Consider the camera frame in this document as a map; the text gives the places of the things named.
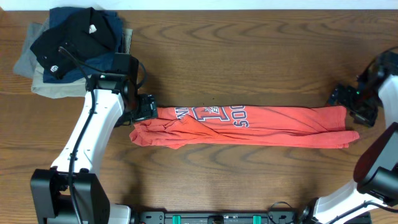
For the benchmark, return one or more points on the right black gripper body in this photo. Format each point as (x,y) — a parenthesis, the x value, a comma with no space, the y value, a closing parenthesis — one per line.
(362,104)

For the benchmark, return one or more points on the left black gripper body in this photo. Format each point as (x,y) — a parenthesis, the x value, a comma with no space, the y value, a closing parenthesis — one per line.
(143,107)

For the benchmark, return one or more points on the red soccer t-shirt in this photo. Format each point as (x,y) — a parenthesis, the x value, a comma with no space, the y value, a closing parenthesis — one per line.
(246,125)

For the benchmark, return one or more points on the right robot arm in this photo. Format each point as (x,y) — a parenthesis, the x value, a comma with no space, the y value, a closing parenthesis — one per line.
(374,183)

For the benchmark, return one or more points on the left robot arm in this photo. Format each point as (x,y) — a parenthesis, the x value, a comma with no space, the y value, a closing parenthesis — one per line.
(70,190)

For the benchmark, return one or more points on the navy folded shirt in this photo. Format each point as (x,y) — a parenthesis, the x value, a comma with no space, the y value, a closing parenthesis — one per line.
(102,62)

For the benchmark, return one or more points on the khaki folded garment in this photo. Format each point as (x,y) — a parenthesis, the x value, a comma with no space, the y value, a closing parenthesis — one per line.
(73,89)

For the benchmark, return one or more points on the black folded polo shirt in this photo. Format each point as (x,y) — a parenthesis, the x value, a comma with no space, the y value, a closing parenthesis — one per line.
(85,34)

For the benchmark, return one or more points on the grey folded garment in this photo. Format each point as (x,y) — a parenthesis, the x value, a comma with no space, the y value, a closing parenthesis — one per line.
(25,65)

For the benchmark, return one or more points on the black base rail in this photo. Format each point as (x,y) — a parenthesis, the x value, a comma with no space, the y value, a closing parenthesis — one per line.
(281,216)

